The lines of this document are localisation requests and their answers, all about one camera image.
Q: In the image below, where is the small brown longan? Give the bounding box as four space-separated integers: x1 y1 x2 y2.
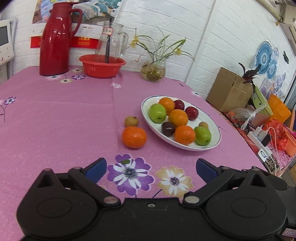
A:
125 116 139 127

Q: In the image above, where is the brown kiwi fruit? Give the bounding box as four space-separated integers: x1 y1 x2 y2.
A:
199 121 209 129

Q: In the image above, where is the blue decorative plate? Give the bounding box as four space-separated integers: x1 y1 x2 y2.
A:
255 41 273 75

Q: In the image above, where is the green box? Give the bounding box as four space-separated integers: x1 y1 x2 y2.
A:
251 87 273 116

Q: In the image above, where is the orange paper bag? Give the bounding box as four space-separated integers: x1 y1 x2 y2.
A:
268 94 291 123

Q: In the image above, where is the orange on plate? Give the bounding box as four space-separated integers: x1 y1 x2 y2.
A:
159 97 175 115

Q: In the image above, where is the glass vase with plant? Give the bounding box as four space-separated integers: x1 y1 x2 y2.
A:
128 32 195 82

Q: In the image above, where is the green apple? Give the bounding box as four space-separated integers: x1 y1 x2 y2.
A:
148 103 167 123
194 126 212 146

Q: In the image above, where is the brown cardboard box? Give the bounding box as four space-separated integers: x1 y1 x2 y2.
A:
206 67 253 113

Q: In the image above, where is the bright red plum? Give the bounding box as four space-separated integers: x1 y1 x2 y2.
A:
185 106 199 121

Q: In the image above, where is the red thermos jug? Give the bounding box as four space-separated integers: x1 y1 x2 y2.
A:
39 2 83 76

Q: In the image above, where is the large orange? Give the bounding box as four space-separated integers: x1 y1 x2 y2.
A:
168 109 189 127

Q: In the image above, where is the tangerine with stem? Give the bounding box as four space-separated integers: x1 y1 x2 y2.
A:
121 126 147 149

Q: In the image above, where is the dark purple plant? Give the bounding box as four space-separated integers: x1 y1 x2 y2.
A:
239 63 261 93

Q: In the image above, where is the red plastic bag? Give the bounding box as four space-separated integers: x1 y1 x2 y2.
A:
262 119 288 151

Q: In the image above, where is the white round plate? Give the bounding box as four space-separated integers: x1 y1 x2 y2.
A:
141 95 222 152

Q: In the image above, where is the red plastic basin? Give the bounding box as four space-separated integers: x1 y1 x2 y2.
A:
79 54 126 78

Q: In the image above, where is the dark purple plum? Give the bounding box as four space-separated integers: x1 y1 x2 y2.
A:
161 121 176 137

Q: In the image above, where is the white plastic bag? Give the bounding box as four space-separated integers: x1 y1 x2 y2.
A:
227 104 266 130

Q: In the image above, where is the orange tangerine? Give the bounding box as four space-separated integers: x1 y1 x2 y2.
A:
174 125 196 146

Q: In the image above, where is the white water dispenser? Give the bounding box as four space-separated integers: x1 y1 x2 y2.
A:
1 19 14 84

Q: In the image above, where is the red plum on plate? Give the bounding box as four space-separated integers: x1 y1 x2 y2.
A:
174 99 185 110

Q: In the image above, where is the bedding wall poster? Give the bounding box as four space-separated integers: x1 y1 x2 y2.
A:
30 0 125 49

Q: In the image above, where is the pink floral tablecloth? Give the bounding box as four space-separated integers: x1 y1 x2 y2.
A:
1 67 261 240

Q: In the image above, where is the white air conditioner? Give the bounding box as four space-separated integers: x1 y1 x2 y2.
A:
280 1 295 43

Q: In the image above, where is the clear glass pitcher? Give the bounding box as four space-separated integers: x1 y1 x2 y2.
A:
95 22 128 63

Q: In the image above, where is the white power strip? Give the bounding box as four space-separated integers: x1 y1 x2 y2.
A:
247 126 272 162

